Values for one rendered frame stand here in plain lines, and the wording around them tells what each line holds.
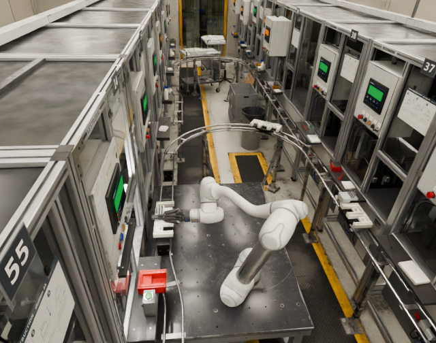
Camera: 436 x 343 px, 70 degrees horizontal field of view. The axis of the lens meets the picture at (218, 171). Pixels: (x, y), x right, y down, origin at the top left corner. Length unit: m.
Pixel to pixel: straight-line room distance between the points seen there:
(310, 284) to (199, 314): 1.40
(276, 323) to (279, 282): 0.30
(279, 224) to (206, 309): 0.87
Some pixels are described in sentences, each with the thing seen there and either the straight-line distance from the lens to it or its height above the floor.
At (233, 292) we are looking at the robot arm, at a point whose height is 0.91.
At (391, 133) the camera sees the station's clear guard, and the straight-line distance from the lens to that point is 2.58.
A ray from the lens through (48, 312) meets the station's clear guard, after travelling 0.92.
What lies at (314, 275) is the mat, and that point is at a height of 0.01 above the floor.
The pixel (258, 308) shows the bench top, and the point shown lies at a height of 0.68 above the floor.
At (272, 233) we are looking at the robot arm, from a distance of 1.47.
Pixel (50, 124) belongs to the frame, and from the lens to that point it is 1.22.
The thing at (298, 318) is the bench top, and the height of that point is 0.68.
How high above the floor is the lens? 2.49
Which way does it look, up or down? 34 degrees down
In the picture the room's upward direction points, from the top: 2 degrees clockwise
